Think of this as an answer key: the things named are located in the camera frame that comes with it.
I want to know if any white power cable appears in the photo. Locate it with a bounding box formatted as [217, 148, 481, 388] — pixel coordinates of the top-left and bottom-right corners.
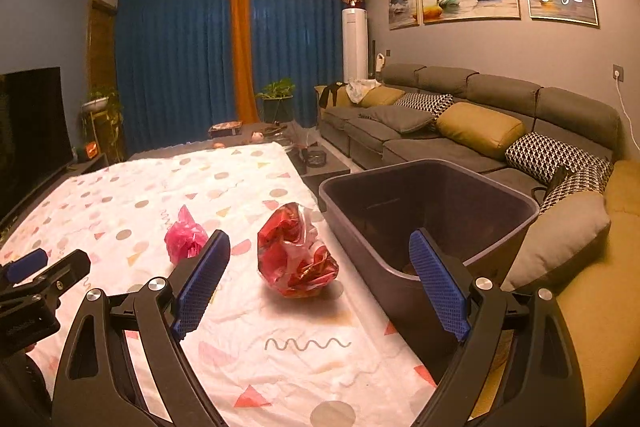
[618, 79, 632, 122]

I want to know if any printed gift box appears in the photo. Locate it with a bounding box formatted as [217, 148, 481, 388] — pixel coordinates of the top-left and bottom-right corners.
[209, 122, 244, 138]

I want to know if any large mustard pillow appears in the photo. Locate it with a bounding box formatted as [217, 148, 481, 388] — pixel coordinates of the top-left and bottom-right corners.
[436, 102, 527, 160]

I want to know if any black white patterned pillow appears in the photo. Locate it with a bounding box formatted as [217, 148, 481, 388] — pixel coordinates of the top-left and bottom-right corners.
[395, 93, 455, 132]
[505, 132, 615, 188]
[539, 164, 615, 214]

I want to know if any blue curtain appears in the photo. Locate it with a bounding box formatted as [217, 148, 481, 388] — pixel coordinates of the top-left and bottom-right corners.
[115, 0, 236, 152]
[250, 0, 363, 128]

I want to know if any flat grey pillow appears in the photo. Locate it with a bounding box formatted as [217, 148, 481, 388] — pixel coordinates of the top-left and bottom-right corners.
[367, 105, 435, 134]

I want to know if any white patterned tablecloth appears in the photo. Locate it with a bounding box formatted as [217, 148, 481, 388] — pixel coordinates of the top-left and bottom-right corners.
[0, 141, 441, 427]

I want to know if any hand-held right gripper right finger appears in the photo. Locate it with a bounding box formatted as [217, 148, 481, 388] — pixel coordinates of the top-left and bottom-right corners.
[409, 228, 587, 427]

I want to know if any black television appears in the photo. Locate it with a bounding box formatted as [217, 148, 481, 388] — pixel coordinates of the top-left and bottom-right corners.
[0, 67, 76, 223]

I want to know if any trailing plant on white stand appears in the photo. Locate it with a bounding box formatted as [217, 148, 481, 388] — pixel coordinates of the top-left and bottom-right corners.
[80, 87, 125, 162]

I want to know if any orange curtain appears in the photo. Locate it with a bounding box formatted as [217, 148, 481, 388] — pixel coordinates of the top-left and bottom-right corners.
[229, 0, 260, 122]

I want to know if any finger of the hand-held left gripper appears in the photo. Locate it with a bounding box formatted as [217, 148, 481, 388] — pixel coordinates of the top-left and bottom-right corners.
[10, 249, 92, 303]
[0, 248, 49, 284]

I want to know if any white cloth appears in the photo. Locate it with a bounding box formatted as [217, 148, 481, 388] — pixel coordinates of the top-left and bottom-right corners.
[346, 78, 383, 104]

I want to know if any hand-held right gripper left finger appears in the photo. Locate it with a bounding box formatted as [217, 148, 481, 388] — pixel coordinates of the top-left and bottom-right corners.
[52, 229, 232, 427]

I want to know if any small mustard pillow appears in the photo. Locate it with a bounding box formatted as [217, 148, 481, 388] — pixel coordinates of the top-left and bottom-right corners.
[360, 86, 406, 108]

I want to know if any large grey pillow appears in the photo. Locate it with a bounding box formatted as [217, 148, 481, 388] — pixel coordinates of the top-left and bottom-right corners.
[501, 192, 612, 293]

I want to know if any red printed plastic bag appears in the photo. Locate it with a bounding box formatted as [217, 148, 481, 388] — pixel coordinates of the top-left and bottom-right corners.
[256, 202, 341, 299]

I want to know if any black clothing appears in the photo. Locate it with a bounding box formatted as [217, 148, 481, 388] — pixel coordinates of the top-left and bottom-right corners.
[319, 84, 346, 108]

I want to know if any white standing air conditioner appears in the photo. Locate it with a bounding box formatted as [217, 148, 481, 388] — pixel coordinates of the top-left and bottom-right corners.
[341, 8, 368, 85]

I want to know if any potted plant on stand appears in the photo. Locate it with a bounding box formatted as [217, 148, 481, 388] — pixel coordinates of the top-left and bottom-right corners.
[255, 78, 297, 125]

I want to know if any small pink plastic bag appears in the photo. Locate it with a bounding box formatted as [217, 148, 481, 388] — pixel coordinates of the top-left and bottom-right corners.
[164, 204, 210, 265]

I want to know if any grey plastic bin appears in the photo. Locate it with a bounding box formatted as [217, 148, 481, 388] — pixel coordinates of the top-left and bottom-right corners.
[318, 158, 541, 385]

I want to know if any grey sectional sofa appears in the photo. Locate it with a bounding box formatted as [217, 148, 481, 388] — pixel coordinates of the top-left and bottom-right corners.
[314, 63, 640, 427]

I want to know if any dark coffee table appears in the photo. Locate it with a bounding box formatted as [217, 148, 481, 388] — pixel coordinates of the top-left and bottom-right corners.
[207, 122, 353, 188]

